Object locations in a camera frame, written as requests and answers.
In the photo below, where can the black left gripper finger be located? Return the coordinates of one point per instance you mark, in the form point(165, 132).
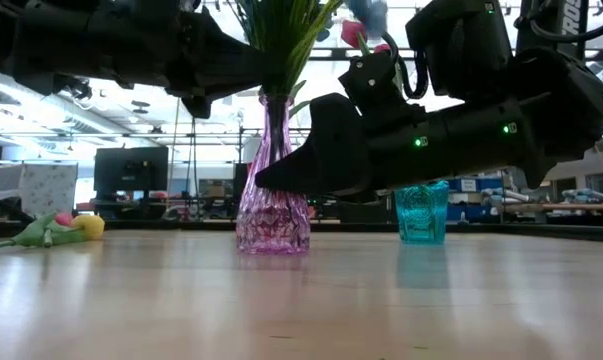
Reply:
point(221, 60)

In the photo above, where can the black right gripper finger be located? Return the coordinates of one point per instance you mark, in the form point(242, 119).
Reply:
point(331, 150)

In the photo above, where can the blue artificial flower bunch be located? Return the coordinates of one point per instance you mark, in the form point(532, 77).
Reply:
point(373, 15)
point(281, 45)

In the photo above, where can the pink glass vase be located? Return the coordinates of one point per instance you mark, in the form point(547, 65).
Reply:
point(273, 220)

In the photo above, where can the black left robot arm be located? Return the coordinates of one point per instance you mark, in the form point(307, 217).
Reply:
point(31, 35)

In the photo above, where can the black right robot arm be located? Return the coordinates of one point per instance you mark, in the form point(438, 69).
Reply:
point(531, 125)

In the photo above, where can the teal glass vase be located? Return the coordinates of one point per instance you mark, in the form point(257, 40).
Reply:
point(421, 215)

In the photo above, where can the blue shelf rack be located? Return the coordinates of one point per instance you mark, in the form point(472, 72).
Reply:
point(473, 192)

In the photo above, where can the red artificial tulip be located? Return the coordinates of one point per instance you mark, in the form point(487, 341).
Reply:
point(63, 219)
point(381, 48)
point(353, 32)

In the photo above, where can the black computer monitor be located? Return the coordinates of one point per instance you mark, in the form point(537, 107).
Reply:
point(131, 170)

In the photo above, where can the wooden workbench with robot arms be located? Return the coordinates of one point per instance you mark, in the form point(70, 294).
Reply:
point(561, 206)

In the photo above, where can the white patterned board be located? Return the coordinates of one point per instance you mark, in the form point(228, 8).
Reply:
point(48, 187)

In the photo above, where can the yellow artificial tulip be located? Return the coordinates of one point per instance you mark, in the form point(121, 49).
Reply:
point(88, 226)

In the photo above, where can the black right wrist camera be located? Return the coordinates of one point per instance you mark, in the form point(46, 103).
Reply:
point(376, 82)

